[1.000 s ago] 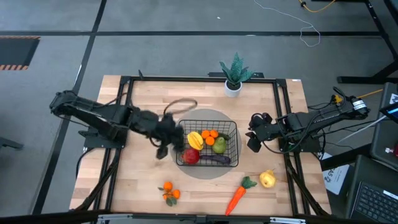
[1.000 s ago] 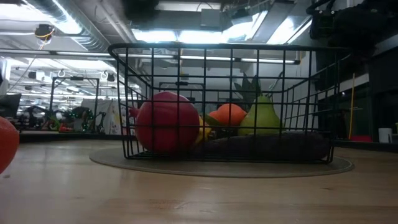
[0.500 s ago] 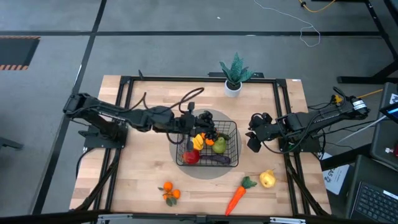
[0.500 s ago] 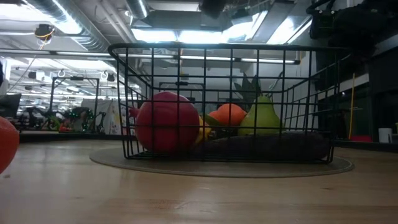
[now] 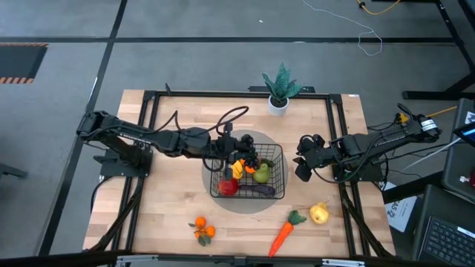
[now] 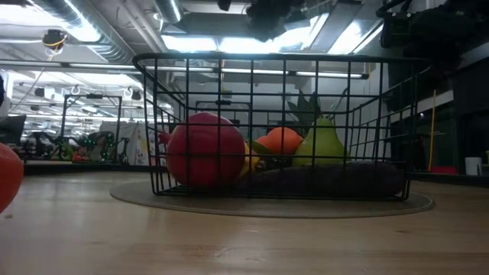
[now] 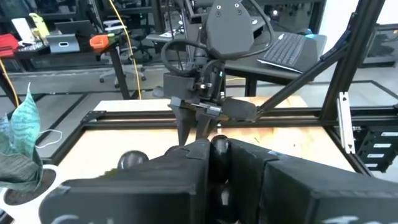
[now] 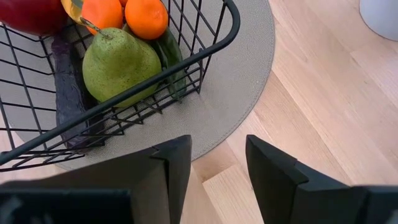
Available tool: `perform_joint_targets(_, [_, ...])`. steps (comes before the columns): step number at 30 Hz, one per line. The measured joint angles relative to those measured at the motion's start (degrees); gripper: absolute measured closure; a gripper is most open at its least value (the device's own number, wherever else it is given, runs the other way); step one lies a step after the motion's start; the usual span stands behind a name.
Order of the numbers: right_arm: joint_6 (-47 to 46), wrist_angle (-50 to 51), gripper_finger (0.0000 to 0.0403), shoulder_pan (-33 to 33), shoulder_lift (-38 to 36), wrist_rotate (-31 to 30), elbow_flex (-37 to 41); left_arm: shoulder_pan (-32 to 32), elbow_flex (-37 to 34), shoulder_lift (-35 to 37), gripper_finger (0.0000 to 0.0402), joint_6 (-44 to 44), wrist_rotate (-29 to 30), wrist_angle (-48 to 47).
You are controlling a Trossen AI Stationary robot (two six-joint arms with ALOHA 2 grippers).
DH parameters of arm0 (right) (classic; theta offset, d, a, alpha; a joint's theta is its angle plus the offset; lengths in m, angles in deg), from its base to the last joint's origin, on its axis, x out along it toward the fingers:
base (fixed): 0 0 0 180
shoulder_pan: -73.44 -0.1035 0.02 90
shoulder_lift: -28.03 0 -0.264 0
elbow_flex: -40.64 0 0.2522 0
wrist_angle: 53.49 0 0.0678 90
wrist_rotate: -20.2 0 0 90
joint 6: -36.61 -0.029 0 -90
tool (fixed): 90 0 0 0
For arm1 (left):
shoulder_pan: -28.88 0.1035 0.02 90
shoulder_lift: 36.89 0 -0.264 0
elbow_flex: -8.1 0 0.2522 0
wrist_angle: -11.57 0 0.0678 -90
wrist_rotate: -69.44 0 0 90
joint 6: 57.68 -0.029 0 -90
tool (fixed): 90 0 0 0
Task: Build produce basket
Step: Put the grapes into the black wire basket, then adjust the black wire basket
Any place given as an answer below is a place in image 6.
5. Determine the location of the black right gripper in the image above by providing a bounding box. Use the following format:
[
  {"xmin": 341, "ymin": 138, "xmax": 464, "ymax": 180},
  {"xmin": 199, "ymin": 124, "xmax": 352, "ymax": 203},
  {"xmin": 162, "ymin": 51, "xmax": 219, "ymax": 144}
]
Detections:
[{"xmin": 380, "ymin": 11, "xmax": 414, "ymax": 49}]

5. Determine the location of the black wire basket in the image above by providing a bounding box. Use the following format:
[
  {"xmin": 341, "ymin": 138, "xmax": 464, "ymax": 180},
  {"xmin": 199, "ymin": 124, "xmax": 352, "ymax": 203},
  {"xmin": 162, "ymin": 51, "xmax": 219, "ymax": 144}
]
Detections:
[{"xmin": 132, "ymin": 52, "xmax": 431, "ymax": 202}]

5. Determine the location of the green pear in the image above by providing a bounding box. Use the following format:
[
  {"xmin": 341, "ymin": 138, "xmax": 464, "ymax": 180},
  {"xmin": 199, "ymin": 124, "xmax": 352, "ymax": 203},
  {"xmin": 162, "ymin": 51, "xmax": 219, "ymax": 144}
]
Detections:
[{"xmin": 292, "ymin": 116, "xmax": 351, "ymax": 167}]

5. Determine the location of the tangerine bunch with leaves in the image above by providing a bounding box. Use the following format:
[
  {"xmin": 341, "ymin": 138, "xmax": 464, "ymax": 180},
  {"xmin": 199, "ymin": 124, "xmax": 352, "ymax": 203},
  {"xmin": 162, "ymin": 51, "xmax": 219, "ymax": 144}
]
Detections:
[{"xmin": 251, "ymin": 126, "xmax": 305, "ymax": 156}]

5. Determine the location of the yellow star fruit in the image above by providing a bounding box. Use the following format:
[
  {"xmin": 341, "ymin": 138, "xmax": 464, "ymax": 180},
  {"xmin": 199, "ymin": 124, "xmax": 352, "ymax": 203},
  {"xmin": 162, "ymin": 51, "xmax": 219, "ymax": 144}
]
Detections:
[{"xmin": 238, "ymin": 141, "xmax": 261, "ymax": 179}]

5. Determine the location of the red pomegranate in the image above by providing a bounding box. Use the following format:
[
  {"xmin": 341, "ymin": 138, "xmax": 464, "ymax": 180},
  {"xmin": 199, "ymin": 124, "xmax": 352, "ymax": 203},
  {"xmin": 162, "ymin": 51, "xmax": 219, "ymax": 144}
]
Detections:
[{"xmin": 158, "ymin": 112, "xmax": 247, "ymax": 189}]

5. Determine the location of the red container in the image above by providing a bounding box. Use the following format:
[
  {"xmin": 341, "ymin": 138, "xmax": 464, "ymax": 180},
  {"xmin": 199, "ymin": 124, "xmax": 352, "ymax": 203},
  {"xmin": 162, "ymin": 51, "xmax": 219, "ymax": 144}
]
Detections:
[{"xmin": 429, "ymin": 164, "xmax": 458, "ymax": 176}]

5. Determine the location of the grey round mat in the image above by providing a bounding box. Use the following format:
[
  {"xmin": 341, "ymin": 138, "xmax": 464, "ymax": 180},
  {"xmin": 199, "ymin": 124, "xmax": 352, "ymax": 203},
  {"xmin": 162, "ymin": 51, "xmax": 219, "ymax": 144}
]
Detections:
[{"xmin": 109, "ymin": 179, "xmax": 436, "ymax": 219}]

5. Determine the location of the red fruit at left edge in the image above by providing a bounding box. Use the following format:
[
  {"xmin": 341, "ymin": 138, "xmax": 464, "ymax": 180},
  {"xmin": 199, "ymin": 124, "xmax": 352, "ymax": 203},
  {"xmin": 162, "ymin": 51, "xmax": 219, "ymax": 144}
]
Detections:
[{"xmin": 0, "ymin": 143, "xmax": 25, "ymax": 215}]

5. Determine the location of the black frame robot station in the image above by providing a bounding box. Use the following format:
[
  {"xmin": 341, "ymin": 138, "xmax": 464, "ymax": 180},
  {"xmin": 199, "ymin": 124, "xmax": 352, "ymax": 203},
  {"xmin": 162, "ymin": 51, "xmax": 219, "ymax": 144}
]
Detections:
[{"xmin": 60, "ymin": 93, "xmax": 124, "ymax": 165}]

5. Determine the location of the ceiling cable reel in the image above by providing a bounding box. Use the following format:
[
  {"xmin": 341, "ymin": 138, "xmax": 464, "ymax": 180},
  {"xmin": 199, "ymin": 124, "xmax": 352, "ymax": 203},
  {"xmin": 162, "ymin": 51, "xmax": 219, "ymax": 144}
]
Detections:
[{"xmin": 40, "ymin": 29, "xmax": 69, "ymax": 50}]

